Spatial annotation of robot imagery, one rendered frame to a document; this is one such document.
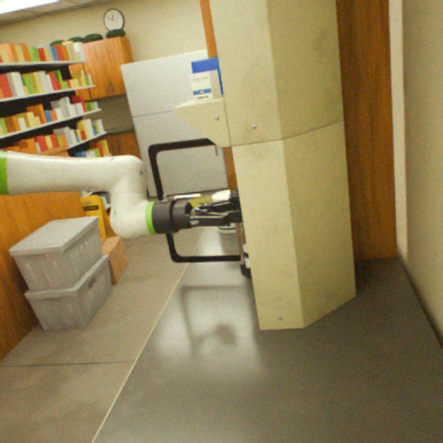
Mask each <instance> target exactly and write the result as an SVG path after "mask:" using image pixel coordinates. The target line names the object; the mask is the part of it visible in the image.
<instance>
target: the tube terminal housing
mask: <svg viewBox="0 0 443 443"><path fill-rule="evenodd" d="M209 1H210V8H211V14H212V20H213V26H214V32H215V43H216V50H217V55H218V62H220V69H221V80H222V86H223V92H224V99H225V105H226V111H227V117H228V129H229V135H230V141H231V145H232V146H233V154H234V166H235V171H236V178H237V183H238V190H239V196H240V202H241V213H242V220H243V225H244V232H246V237H247V249H248V256H249V261H250V268H251V274H252V281H253V286H254V297H255V304H256V310H257V317H259V322H260V330H261V331H263V330H284V329H304V328H305V327H306V326H307V325H309V324H311V323H313V322H315V321H316V320H318V319H320V318H322V317H323V316H325V315H327V313H328V312H330V311H332V310H335V309H337V308H338V307H339V306H341V305H343V304H344V303H347V302H349V300H350V299H353V298H354V297H355V296H356V288H355V275H354V261H353V248H352V235H351V222H350V197H349V183H348V170H347V157H346V143H345V131H344V130H343V126H344V121H343V120H344V118H343V104H342V91H341V78H340V65H339V52H338V38H337V12H336V0H209Z"/></svg>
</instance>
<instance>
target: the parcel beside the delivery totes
mask: <svg viewBox="0 0 443 443"><path fill-rule="evenodd" d="M100 242H101V249H102V255H106V254H109V255H108V256H109V261H108V263H109V269H110V275H111V283H112V284H114V283H118V281H119V279H120V277H121V275H122V273H123V271H124V270H125V268H126V266H127V265H128V261H127V258H126V254H125V247H124V243H123V240H122V237H120V236H115V237H109V238H102V240H100Z"/></svg>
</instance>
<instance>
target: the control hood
mask: <svg viewBox="0 0 443 443"><path fill-rule="evenodd" d="M174 112H175V113H176V114H177V116H178V117H180V118H182V119H184V120H185V121H186V122H188V123H189V124H190V125H192V127H193V128H196V129H197V130H198V131H199V132H200V133H202V134H203V135H204V136H205V137H208V138H209V140H211V141H212V142H213V143H215V144H216V145H218V146H220V147H229V146H231V141H230V135H229V129H228V117H227V111H226V105H225V99H224V94H222V95H221V97H217V98H214V99H211V100H198V101H195V100H189V101H187V102H185V104H182V105H180V106H176V107H175V109H174Z"/></svg>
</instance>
